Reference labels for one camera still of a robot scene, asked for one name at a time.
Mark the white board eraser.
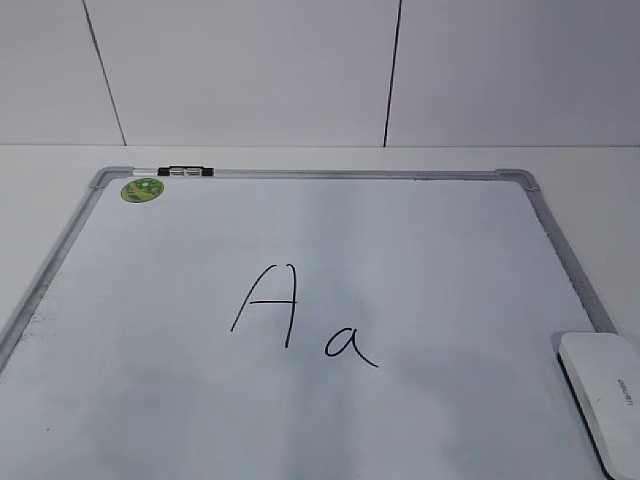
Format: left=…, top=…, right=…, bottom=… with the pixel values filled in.
left=558, top=332, right=639, bottom=479

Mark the black marker clip holder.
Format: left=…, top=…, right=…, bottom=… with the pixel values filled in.
left=157, top=165, right=214, bottom=177

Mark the round green magnet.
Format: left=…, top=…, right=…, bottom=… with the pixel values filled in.
left=121, top=178, right=164, bottom=203

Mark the white board with grey frame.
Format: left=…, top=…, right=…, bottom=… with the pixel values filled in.
left=1, top=167, right=619, bottom=479

